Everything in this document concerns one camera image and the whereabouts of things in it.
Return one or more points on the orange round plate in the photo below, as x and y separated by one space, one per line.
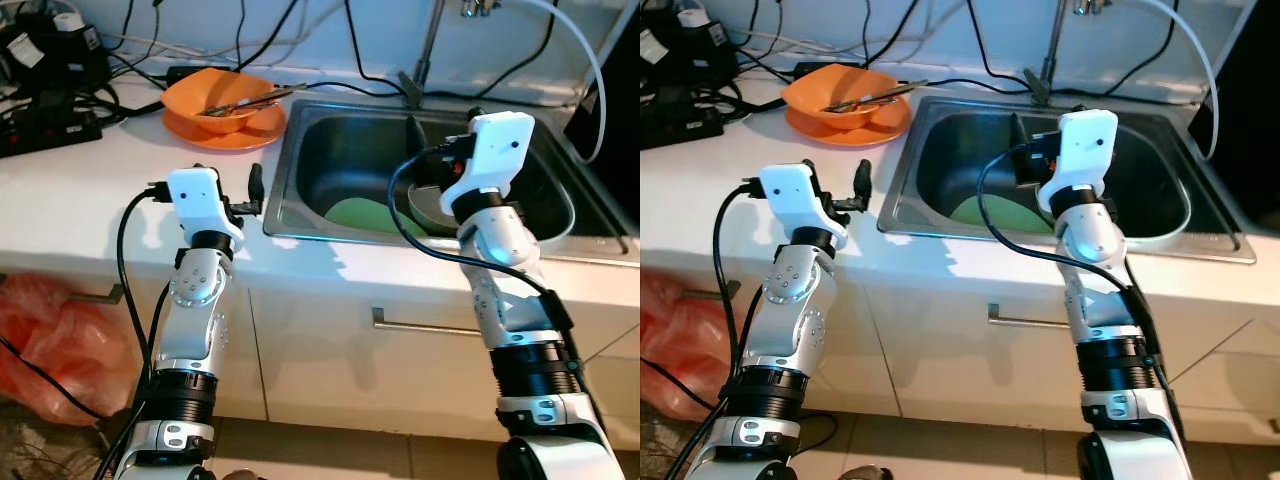
255 137
880 135

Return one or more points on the wooden chopstick flower print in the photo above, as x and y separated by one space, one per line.
270 96
870 98
890 92
250 101

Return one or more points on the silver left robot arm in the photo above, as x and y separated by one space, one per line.
195 290
795 290

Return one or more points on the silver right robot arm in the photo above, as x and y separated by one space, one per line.
1090 240
500 250

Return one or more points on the white kitchen cabinet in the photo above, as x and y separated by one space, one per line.
320 380
950 370

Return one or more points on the green round plate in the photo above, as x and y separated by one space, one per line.
360 215
990 213

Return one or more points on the stainless steel sink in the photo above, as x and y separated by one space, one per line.
950 150
340 150

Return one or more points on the metal faucet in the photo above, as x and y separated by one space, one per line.
1050 45
428 45

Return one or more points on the black power adapter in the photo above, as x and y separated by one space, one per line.
815 69
185 72

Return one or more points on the black power strip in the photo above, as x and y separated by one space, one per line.
680 125
45 135

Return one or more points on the black charger white label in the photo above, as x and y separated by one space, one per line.
690 45
50 60

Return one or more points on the red plastic bag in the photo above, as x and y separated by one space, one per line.
50 340
680 340

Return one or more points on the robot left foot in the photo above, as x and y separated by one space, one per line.
240 473
868 472

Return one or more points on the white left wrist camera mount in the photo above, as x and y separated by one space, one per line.
195 195
790 190

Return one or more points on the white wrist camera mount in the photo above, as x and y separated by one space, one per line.
790 190
1085 145
495 150
195 195

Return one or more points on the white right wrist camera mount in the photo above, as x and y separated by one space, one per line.
1085 145
495 150

